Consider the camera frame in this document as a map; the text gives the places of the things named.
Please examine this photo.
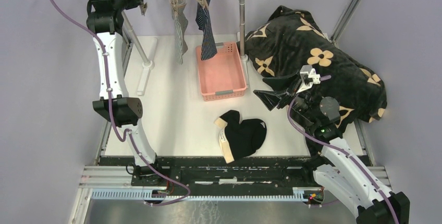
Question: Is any navy striped underwear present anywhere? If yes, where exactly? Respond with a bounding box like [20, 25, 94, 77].
[195, 3, 217, 61]

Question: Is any grey striped underwear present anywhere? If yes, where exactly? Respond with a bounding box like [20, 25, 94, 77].
[171, 0, 189, 65]

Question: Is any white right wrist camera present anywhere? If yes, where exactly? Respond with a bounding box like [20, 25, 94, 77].
[296, 65, 321, 94]

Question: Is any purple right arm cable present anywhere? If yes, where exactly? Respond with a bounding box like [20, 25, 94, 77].
[287, 74, 401, 224]

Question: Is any black floral blanket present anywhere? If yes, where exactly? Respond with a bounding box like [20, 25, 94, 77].
[244, 6, 387, 134]

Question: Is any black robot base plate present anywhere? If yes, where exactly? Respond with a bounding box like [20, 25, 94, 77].
[131, 155, 337, 197]

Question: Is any right aluminium frame post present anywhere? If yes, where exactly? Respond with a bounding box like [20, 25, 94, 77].
[330, 0, 361, 45]

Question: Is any left aluminium frame rail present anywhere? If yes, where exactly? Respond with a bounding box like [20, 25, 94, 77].
[95, 43, 133, 164]

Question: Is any white slotted cable duct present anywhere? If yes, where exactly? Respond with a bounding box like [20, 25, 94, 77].
[91, 188, 311, 203]

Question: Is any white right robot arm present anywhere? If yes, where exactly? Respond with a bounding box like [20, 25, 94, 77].
[254, 69, 410, 223]

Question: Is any right metal rack pole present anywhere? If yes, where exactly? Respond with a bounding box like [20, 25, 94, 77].
[239, 0, 248, 63]

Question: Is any black underwear beige waistband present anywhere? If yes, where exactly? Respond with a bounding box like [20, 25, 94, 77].
[214, 110, 267, 164]

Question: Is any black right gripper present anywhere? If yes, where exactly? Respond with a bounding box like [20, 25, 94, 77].
[254, 70, 318, 124]

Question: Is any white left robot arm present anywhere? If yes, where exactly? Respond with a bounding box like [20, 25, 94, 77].
[86, 0, 164, 186]

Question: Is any pink plastic basket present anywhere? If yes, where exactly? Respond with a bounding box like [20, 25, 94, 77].
[195, 42, 247, 102]

